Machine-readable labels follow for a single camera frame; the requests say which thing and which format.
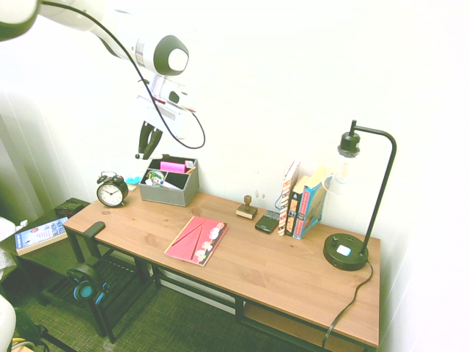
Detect black desk lamp glass shade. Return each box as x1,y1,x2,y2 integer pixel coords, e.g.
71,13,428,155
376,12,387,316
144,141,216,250
322,119,398,273

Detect black slatted metal rack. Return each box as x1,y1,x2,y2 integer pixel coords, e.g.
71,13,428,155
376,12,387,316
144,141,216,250
41,252,155,345

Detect wooden desk with black frame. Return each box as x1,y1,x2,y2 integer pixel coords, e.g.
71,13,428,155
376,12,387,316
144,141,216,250
62,190,382,352

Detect wooden handle rubber stamp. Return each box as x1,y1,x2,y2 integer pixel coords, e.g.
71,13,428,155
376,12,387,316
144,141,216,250
235,194,259,221

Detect black mobile phone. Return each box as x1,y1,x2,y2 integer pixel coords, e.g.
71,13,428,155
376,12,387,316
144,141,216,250
254,210,281,234

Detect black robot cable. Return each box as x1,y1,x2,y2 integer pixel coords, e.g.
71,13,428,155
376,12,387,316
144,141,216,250
39,0,207,150

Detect dark low side table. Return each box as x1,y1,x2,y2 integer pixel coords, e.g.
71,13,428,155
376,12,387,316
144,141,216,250
0,197,93,306

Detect black lamp power cable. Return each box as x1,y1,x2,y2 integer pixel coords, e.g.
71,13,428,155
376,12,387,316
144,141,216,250
321,259,374,350

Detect white knitted cloth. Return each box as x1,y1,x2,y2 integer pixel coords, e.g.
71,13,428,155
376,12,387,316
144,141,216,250
0,215,29,282

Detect blue cover paperback book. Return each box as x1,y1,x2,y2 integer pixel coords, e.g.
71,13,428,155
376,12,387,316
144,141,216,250
292,166,333,241

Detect black twin-bell alarm clock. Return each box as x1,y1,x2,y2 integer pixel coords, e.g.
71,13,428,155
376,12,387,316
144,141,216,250
96,171,130,208

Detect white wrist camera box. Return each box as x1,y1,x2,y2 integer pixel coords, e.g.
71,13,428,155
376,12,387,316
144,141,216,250
165,87,192,111

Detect red sticky notes booklet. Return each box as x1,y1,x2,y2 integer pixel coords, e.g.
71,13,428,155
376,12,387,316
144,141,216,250
163,215,229,268

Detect grey fabric desk organizer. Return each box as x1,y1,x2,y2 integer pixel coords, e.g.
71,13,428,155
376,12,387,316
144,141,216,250
138,156,200,208

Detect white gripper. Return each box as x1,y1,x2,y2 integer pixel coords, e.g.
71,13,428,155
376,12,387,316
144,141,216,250
137,95,193,161

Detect black orange spine book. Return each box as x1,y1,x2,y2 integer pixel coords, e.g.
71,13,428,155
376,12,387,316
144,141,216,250
284,175,309,238

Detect pink sticky note pad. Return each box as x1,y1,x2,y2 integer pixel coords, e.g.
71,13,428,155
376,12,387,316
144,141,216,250
159,161,186,174

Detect blue white paperback book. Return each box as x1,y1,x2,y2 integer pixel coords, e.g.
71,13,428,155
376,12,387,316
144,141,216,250
14,216,70,257

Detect black and blue headphones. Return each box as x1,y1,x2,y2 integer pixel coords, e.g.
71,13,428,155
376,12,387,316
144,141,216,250
66,263,111,307

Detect white red striped book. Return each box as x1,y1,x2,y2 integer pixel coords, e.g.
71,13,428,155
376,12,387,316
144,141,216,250
278,160,301,237

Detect white rounded plastic object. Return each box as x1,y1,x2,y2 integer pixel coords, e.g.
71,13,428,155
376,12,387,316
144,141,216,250
0,294,18,352

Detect black headphone hanger clamp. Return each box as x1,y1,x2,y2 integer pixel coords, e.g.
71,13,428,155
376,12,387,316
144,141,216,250
77,221,106,265

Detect small black box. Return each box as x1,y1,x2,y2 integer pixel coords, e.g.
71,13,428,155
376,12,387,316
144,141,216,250
54,202,86,218

